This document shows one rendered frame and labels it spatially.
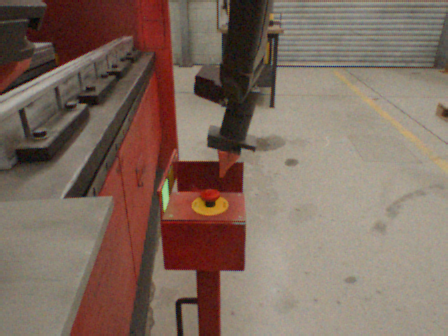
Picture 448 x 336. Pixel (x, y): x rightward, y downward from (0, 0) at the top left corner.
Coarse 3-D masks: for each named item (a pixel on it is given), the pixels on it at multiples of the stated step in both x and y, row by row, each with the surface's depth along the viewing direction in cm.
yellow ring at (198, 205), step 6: (198, 198) 69; (222, 198) 69; (192, 204) 67; (198, 204) 67; (204, 204) 67; (216, 204) 67; (222, 204) 67; (228, 204) 67; (198, 210) 65; (204, 210) 65; (210, 210) 65; (216, 210) 65; (222, 210) 65
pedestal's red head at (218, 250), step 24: (168, 168) 68; (192, 168) 79; (216, 168) 79; (240, 168) 79; (192, 192) 71; (240, 192) 82; (168, 216) 63; (192, 216) 63; (216, 216) 63; (240, 216) 63; (168, 240) 64; (192, 240) 64; (216, 240) 64; (240, 240) 64; (168, 264) 67; (192, 264) 66; (216, 264) 66; (240, 264) 66
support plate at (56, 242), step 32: (0, 224) 23; (32, 224) 23; (64, 224) 23; (96, 224) 23; (0, 256) 20; (32, 256) 20; (64, 256) 20; (0, 288) 18; (32, 288) 18; (64, 288) 18; (0, 320) 16; (32, 320) 16; (64, 320) 16
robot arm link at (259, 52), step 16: (240, 0) 46; (256, 0) 45; (272, 0) 47; (240, 16) 48; (256, 16) 47; (240, 32) 50; (256, 32) 49; (224, 48) 54; (240, 48) 53; (256, 48) 52; (224, 64) 57; (240, 64) 55; (256, 64) 56; (240, 80) 58
